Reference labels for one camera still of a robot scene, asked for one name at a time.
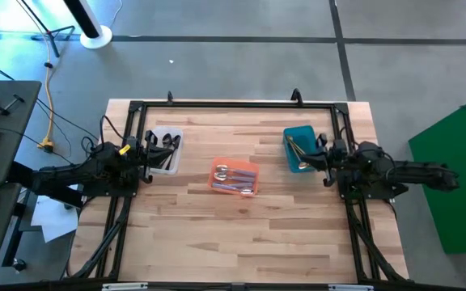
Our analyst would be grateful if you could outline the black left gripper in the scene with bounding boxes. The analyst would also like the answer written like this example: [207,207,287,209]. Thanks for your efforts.
[133,129,176,185]

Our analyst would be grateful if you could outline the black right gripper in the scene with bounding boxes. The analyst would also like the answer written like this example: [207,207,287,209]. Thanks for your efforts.
[297,133,344,188]

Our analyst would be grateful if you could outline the clear plastic bin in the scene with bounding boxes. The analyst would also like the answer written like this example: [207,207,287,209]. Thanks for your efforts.
[146,125,184,175]

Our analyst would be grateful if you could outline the thin gold spoon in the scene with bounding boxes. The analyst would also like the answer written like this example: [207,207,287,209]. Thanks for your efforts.
[289,139,309,167]

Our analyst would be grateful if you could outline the teal plastic bin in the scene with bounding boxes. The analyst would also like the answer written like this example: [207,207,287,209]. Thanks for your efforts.
[282,124,320,175]

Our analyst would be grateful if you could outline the orange plastic bin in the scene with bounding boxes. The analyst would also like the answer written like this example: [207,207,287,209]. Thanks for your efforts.
[206,157,261,198]

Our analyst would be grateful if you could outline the black desk support beam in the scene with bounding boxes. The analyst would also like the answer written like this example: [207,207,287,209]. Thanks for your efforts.
[8,161,85,209]

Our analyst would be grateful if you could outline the white paper sheet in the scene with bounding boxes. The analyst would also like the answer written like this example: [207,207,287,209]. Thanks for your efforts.
[30,181,81,243]

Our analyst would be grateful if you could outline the white round lamp base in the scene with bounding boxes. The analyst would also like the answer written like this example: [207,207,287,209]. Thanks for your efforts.
[62,0,114,50]

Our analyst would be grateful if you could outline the green board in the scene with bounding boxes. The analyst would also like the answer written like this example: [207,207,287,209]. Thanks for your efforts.
[408,87,466,255]

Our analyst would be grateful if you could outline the grey office desk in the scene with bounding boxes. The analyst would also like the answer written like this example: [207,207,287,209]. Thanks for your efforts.
[0,79,43,286]

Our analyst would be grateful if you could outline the black tripod stand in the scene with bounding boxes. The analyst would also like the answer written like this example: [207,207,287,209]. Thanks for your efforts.
[16,0,76,58]

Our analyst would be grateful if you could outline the black caster wheel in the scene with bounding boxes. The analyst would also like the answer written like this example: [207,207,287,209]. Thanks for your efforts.
[11,257,28,273]

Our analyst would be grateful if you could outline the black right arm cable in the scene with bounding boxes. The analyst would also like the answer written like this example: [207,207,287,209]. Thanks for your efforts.
[337,125,358,149]

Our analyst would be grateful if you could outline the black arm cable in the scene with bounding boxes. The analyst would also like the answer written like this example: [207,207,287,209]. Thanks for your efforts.
[337,125,358,149]
[81,115,137,157]

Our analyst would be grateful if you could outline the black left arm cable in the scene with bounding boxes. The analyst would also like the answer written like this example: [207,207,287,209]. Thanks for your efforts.
[81,115,137,157]

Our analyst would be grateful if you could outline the black aluminium rig frame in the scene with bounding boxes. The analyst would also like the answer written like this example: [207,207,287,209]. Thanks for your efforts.
[65,99,412,291]

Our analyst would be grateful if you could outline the black floor cable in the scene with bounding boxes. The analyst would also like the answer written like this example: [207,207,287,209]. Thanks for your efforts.
[0,55,100,162]

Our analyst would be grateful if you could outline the yellow floor cable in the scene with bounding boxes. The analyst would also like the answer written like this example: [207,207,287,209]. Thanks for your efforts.
[38,34,56,154]

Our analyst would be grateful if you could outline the silver metal bracket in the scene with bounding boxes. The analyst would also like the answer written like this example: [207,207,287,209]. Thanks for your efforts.
[102,282,150,291]
[328,284,375,291]

